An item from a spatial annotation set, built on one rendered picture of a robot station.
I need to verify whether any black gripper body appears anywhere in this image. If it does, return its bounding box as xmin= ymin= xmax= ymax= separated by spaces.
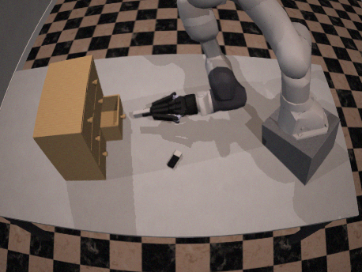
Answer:
xmin=172 ymin=94 xmax=198 ymax=117

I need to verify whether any brown wooden drawer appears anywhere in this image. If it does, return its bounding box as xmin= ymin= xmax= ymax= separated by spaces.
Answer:
xmin=91 ymin=113 xmax=101 ymax=164
xmin=87 ymin=60 xmax=98 ymax=107
xmin=99 ymin=131 xmax=107 ymax=177
xmin=94 ymin=80 xmax=104 ymax=124
xmin=100 ymin=94 xmax=126 ymax=141
xmin=81 ymin=93 xmax=94 ymax=148

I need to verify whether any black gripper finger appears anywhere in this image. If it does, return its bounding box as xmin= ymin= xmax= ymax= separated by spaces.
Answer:
xmin=133 ymin=105 xmax=183 ymax=123
xmin=133 ymin=92 xmax=180 ymax=113

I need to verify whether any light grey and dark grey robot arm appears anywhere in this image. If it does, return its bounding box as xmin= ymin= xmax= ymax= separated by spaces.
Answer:
xmin=177 ymin=0 xmax=329 ymax=141

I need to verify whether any tan wooden chest of drawers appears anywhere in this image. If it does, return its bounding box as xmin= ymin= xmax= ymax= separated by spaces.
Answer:
xmin=33 ymin=55 xmax=106 ymax=181

